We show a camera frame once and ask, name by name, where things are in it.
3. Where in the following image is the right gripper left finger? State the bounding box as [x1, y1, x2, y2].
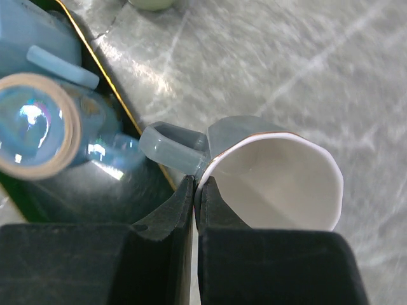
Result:
[1, 176, 194, 304]

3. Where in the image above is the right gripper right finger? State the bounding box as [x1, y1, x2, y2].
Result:
[196, 178, 369, 304]

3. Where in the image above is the dark grey mug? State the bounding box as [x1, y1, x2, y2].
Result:
[139, 116, 344, 231]

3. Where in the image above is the blue mug tan rim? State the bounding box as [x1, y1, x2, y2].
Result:
[1, 73, 146, 180]

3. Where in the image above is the light blue hexagonal mug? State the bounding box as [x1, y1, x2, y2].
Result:
[1, 1, 99, 90]

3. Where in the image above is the pale green mug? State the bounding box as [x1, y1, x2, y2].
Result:
[128, 0, 175, 11]

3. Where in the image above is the black serving tray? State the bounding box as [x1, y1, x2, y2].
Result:
[1, 2, 173, 224]

